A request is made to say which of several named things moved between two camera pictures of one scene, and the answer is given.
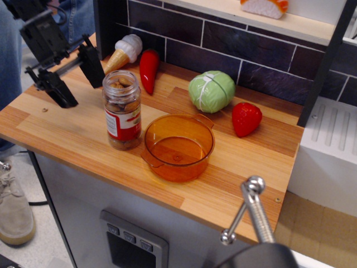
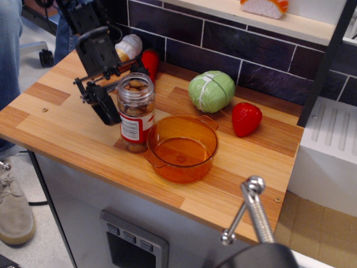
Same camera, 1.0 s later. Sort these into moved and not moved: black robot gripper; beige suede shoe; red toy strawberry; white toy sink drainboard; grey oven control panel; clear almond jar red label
Moved: clear almond jar red label; black robot gripper
Not moved: white toy sink drainboard; grey oven control panel; beige suede shoe; red toy strawberry
